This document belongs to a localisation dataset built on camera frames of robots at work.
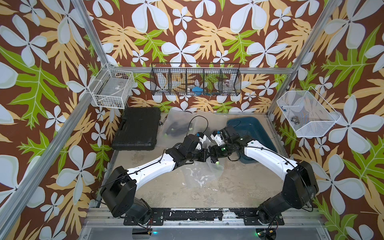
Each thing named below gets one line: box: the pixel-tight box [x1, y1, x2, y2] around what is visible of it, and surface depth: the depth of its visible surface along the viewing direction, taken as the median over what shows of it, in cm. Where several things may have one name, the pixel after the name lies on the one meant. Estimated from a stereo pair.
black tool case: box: [111, 107, 161, 151], surface depth 103 cm
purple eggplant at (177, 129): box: [165, 122, 193, 137], surface depth 109 cm
